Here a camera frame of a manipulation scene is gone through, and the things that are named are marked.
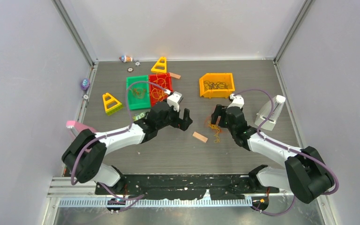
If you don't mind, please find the tan wooden block near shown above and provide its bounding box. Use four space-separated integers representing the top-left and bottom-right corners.
192 132 208 143

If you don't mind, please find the purple toy block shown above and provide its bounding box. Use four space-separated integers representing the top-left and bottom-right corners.
80 78 90 91

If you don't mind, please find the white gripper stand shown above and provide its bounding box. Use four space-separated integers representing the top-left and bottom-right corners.
255 95 286 131

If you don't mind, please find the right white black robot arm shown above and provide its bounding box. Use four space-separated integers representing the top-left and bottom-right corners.
211 104 336 203

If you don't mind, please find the small toy figurine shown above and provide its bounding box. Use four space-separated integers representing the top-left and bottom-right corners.
119 55 133 63

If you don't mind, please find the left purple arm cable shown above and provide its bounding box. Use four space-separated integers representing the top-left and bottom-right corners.
70 81 172 213

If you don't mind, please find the green owl toy block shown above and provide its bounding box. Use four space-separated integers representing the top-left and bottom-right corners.
133 112 146 121

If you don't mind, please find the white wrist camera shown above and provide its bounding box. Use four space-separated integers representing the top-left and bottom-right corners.
164 89 183 112
228 94 244 109

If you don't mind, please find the tan wooden block far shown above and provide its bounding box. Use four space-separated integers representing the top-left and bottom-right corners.
169 72 181 79

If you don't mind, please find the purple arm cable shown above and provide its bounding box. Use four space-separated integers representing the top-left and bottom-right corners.
234 89 340 217
70 81 172 213

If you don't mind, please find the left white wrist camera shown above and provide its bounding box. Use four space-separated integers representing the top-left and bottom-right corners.
164 89 183 112

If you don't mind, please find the orange plastic bin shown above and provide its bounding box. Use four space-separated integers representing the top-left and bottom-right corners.
199 73 235 98

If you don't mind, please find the green plastic bin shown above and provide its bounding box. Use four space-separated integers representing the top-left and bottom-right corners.
126 75 151 110

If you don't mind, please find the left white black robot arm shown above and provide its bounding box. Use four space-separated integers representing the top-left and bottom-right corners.
61 101 193 194

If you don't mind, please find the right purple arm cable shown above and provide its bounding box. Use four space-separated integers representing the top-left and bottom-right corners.
234 89 340 217

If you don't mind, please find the yellow triangle block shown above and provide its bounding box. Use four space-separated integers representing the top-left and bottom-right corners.
102 92 123 116
150 57 167 74

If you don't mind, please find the red plastic bin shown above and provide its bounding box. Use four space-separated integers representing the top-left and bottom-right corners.
148 73 173 107

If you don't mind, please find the yellow string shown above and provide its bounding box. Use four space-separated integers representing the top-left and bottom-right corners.
150 74 223 144

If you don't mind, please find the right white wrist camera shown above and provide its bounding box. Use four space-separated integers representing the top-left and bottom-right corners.
228 94 244 109

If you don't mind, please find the yellow triangle block far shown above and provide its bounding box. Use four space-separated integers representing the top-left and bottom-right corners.
150 57 167 74

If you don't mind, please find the orange string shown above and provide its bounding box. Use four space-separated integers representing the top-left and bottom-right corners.
132 87 213 128

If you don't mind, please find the small round gear near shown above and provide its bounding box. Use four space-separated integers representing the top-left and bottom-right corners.
127 67 134 73

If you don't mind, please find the tan wooden block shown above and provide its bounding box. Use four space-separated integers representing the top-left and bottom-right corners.
192 132 208 143
169 72 181 79

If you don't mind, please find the pink gripper stand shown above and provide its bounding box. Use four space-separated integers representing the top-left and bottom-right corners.
66 120 97 140

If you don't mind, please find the yellow triangle block near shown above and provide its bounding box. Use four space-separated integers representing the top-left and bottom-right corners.
102 92 123 116

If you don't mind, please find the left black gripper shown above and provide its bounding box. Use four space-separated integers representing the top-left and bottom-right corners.
157 104 192 131

